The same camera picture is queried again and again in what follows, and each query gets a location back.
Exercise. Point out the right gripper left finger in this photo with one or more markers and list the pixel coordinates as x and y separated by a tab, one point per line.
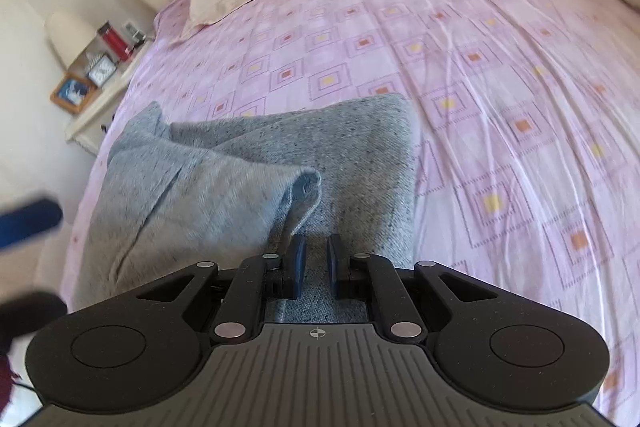
250	288

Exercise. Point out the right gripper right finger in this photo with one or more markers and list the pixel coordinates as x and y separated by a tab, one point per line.
374	281

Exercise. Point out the grey knit pants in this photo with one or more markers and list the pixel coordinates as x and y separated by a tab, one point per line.
177	193

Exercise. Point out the cream white nightstand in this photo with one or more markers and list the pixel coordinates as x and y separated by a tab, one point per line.
88	129

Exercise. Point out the pink patterned bed sheet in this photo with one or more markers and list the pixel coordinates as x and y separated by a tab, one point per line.
528	130

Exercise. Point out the small white alarm clock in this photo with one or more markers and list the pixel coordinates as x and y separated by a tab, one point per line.
101	69

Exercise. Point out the red water bottle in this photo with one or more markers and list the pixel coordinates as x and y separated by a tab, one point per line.
115	42

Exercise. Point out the white table lamp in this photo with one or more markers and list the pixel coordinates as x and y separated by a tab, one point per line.
69	35

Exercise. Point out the wooden picture frame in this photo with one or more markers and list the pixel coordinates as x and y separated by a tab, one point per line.
73	93

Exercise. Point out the white wall outlet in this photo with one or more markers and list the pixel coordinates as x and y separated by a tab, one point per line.
131	30

